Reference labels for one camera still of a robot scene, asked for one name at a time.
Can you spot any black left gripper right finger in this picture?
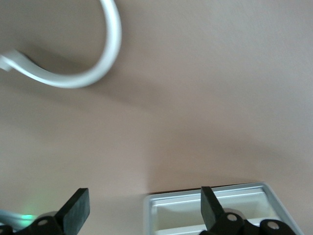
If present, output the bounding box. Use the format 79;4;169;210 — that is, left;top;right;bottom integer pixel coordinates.
200;186;298;235

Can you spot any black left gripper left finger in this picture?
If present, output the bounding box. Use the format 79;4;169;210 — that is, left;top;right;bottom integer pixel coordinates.
0;188;91;235

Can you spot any white semicircular plastic clamp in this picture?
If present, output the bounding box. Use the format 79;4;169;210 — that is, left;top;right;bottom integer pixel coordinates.
0;0;122;89

